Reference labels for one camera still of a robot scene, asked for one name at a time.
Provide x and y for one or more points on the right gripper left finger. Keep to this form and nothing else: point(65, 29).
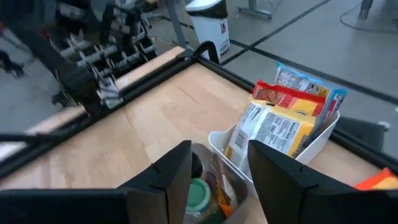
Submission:
point(161, 193)

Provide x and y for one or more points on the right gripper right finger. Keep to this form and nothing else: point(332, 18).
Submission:
point(280, 193)

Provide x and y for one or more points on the green lid spice jar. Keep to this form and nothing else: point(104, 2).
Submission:
point(199, 194)

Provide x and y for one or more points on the brown snack bar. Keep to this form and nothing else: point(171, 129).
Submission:
point(222, 189)

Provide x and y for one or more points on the yellow white food packet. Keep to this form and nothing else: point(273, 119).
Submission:
point(273, 127)

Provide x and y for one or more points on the red ramen noodle packet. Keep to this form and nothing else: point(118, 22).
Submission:
point(280, 95)

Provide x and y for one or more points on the orange ramen noodle packet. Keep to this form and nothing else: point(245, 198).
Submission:
point(379, 182)

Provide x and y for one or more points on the blue-grey food packet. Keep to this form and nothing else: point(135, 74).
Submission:
point(295, 79)

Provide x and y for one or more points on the grey transparent plastic bin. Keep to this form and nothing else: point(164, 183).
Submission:
point(239, 186)

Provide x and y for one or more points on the white plastic bin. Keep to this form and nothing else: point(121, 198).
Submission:
point(320, 140)

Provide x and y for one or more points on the black triangular panel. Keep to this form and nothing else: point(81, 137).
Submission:
point(360, 132)

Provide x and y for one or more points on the shelf with orange grey bins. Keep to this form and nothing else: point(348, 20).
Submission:
point(102, 53)

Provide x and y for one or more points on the grey furniture foot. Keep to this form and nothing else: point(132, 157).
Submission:
point(175, 25)
point(255, 11)

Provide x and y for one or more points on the white trash can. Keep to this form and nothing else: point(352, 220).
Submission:
point(211, 28)

